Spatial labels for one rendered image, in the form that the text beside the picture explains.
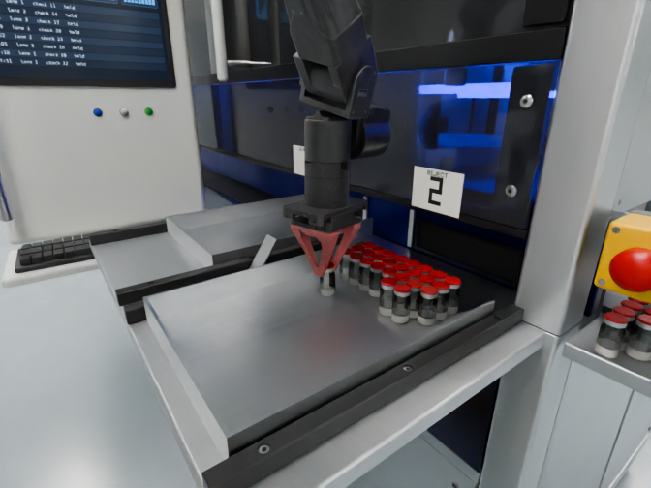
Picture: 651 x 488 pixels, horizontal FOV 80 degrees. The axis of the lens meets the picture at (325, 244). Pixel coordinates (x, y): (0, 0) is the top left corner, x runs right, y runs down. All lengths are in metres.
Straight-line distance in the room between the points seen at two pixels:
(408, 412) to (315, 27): 0.36
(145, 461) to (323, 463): 1.30
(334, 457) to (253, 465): 0.07
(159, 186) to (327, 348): 0.87
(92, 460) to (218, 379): 1.29
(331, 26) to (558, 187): 0.29
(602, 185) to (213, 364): 0.44
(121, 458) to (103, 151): 1.02
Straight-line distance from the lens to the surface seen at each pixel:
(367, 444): 0.35
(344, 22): 0.42
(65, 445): 1.78
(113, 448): 1.69
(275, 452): 0.32
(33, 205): 1.19
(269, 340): 0.46
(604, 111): 0.47
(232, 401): 0.39
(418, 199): 0.60
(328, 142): 0.46
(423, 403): 0.40
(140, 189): 1.20
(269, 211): 0.95
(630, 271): 0.44
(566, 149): 0.48
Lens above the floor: 1.14
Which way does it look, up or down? 21 degrees down
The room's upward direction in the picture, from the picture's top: straight up
